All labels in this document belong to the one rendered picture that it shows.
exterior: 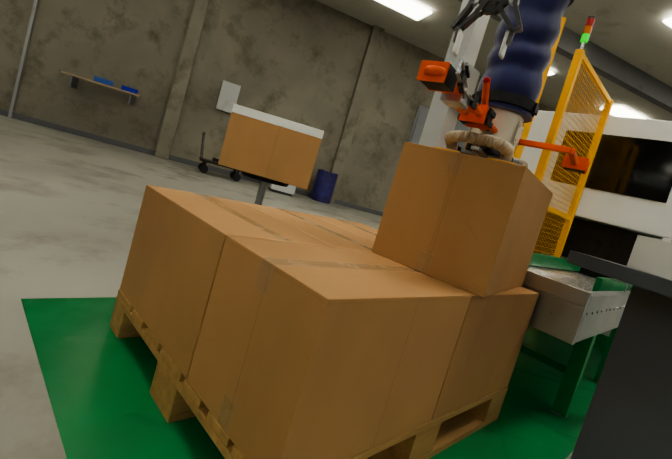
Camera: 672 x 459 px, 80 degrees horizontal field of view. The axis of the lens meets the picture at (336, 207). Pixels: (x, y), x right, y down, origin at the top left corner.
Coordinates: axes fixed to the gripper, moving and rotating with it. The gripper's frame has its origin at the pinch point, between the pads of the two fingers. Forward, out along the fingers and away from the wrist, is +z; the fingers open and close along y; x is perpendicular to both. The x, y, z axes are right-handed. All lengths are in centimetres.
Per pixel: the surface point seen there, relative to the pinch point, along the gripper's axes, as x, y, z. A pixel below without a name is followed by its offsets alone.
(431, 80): 22.5, 0.0, 16.5
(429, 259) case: -10, -1, 63
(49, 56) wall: -204, 989, -23
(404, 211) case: -10, 12, 50
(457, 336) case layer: -7, -17, 80
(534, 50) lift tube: -33.5, -5.7, -15.0
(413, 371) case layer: 12, -14, 88
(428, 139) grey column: -159, 81, 2
